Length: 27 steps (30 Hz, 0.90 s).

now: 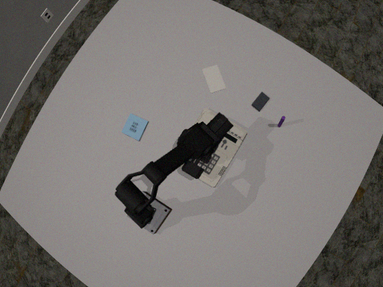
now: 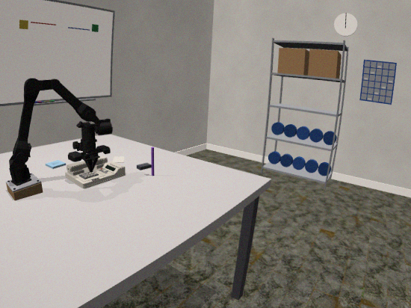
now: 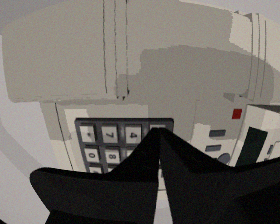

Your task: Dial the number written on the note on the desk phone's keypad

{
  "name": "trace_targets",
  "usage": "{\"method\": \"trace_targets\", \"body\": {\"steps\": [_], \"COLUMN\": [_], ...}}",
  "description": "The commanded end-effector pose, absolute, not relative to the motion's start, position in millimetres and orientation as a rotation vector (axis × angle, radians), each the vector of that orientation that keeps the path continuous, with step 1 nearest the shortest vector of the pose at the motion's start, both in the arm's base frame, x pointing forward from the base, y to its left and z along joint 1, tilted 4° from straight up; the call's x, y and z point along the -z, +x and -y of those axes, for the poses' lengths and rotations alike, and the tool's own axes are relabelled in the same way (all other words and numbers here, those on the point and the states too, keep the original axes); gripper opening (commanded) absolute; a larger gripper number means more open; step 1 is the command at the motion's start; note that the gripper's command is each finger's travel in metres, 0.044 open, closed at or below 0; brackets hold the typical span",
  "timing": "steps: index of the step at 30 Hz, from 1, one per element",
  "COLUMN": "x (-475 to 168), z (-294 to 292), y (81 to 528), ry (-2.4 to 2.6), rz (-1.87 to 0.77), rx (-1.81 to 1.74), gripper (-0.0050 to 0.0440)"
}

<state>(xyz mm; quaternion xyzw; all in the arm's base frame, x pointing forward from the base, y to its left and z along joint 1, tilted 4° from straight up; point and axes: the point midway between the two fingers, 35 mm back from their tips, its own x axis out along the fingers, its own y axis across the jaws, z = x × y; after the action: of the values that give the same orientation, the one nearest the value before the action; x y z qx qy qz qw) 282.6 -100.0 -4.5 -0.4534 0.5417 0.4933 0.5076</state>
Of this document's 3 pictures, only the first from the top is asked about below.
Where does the light blue sticky note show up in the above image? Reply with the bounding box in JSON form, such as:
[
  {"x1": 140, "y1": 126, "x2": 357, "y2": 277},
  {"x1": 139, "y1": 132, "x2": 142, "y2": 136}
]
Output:
[{"x1": 122, "y1": 113, "x2": 148, "y2": 141}]

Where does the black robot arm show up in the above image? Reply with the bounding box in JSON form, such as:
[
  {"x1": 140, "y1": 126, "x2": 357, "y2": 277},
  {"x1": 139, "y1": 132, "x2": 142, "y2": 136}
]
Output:
[{"x1": 115, "y1": 112, "x2": 233, "y2": 228}]

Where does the grey telephone keypad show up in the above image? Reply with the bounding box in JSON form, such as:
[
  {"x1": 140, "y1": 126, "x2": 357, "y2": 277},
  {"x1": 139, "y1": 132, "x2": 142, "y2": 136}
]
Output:
[{"x1": 198, "y1": 153, "x2": 220, "y2": 174}]

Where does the beige telephone handset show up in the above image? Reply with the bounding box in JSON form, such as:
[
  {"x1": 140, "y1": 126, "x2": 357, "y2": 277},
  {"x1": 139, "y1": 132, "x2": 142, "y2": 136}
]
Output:
[{"x1": 198, "y1": 111, "x2": 215, "y2": 125}]

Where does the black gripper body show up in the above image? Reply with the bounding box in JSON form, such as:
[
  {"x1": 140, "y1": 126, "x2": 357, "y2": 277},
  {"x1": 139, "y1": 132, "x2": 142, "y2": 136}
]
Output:
[{"x1": 182, "y1": 147, "x2": 216, "y2": 179}]

